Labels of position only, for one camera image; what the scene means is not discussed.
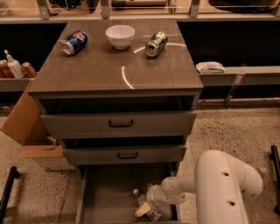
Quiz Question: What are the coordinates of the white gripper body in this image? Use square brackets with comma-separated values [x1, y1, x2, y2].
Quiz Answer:
[146, 185, 172, 221]

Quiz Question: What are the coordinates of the clear plastic water bottle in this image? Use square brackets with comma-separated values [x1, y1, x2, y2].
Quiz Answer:
[133, 189, 162, 221]

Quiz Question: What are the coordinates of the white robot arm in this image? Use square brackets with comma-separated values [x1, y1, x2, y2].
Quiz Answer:
[133, 150, 263, 224]

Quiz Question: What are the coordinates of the grey middle drawer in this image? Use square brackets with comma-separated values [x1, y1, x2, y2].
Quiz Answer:
[63, 145, 186, 165]

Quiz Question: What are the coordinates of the grey open bottom drawer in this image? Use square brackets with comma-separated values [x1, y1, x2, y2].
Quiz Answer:
[75, 163, 181, 224]

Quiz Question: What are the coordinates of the grey top drawer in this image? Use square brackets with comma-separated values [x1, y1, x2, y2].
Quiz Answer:
[41, 111, 196, 139]

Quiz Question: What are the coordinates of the grey drawer cabinet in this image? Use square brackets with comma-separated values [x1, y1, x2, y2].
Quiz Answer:
[28, 18, 204, 173]

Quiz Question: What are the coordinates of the white pump bottle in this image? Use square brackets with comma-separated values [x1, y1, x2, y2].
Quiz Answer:
[4, 50, 25, 79]

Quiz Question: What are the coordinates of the black right base leg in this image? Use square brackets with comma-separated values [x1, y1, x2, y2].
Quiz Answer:
[269, 145, 280, 215]

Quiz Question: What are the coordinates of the black base leg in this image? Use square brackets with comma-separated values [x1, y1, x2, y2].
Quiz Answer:
[0, 166, 20, 224]
[269, 145, 280, 215]

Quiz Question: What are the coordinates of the folded white cloth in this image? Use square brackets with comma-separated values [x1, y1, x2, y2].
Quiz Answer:
[196, 61, 226, 74]

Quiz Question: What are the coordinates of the black left base leg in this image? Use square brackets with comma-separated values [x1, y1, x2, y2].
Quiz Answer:
[0, 166, 20, 224]

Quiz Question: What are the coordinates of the cardboard box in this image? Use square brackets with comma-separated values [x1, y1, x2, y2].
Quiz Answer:
[1, 82, 74, 171]

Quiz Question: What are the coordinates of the green soda can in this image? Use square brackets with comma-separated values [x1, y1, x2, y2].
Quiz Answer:
[145, 31, 168, 57]

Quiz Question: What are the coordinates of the grey right shelf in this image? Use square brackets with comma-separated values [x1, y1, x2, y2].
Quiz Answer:
[199, 66, 280, 87]

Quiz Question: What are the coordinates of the grey shelf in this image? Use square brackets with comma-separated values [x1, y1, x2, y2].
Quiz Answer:
[0, 78, 33, 93]
[199, 66, 280, 87]

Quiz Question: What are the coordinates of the white ceramic bowl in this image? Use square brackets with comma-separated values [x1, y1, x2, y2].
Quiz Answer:
[105, 24, 135, 50]

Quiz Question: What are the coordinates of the blue pepsi can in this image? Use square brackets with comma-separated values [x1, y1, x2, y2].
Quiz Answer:
[60, 30, 88, 55]

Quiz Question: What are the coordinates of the grey left shelf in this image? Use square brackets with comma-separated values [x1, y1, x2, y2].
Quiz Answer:
[0, 78, 33, 93]

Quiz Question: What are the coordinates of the red soda can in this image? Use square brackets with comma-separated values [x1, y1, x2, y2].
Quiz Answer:
[22, 62, 37, 78]

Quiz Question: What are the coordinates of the red can at edge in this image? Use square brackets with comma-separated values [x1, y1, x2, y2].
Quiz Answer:
[0, 59, 14, 78]

